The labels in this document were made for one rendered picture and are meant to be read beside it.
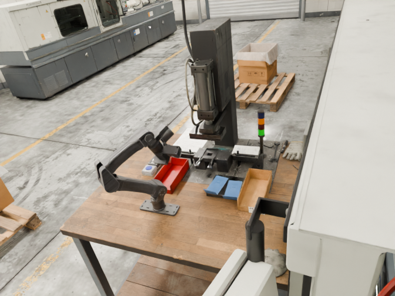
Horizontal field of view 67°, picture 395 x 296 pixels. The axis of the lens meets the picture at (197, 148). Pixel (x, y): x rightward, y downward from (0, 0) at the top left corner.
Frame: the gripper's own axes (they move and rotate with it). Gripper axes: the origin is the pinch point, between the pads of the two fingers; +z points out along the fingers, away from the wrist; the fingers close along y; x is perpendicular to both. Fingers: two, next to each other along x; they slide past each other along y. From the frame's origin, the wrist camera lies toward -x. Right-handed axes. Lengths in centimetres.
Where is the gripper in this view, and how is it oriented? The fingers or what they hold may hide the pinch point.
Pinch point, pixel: (168, 161)
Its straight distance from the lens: 150.7
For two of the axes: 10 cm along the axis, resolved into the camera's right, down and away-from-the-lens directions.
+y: 2.2, -8.9, 4.1
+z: 3.0, 4.6, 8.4
